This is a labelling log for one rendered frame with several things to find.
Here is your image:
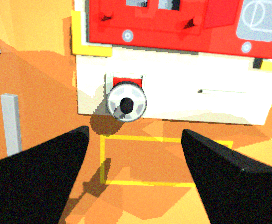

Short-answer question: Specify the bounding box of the yellow rectangular outline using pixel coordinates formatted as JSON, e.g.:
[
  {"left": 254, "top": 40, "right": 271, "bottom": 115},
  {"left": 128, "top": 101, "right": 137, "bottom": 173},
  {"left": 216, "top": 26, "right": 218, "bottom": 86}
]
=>
[{"left": 100, "top": 134, "right": 233, "bottom": 187}]

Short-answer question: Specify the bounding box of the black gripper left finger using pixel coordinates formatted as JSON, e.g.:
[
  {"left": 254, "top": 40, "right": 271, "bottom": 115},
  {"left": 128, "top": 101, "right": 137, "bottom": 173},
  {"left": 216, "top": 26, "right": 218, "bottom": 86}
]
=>
[{"left": 0, "top": 126, "right": 90, "bottom": 224}]

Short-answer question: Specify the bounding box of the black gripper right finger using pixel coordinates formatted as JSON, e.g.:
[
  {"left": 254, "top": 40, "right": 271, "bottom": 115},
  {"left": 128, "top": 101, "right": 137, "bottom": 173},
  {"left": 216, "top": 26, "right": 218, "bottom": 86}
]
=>
[{"left": 181, "top": 129, "right": 272, "bottom": 224}]

